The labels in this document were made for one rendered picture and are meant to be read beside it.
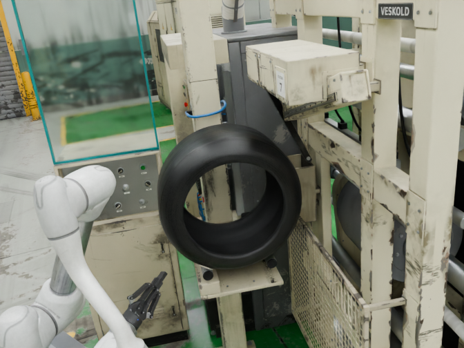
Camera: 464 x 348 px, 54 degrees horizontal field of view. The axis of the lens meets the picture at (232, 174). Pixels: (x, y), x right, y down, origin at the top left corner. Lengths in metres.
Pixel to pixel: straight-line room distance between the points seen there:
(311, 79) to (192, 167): 0.56
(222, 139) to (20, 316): 0.97
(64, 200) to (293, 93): 0.79
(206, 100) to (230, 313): 1.17
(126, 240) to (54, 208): 1.21
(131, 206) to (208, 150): 0.98
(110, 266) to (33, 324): 0.94
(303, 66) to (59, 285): 1.20
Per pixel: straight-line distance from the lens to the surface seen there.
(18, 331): 1.85
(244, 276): 2.10
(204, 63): 2.03
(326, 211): 2.33
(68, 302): 1.92
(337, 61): 1.52
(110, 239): 2.63
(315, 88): 1.50
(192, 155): 1.73
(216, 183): 2.18
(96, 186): 1.56
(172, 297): 2.84
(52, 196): 1.46
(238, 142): 1.74
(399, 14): 1.46
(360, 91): 1.45
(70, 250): 1.52
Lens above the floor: 1.98
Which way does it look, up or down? 21 degrees down
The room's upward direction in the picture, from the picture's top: 6 degrees counter-clockwise
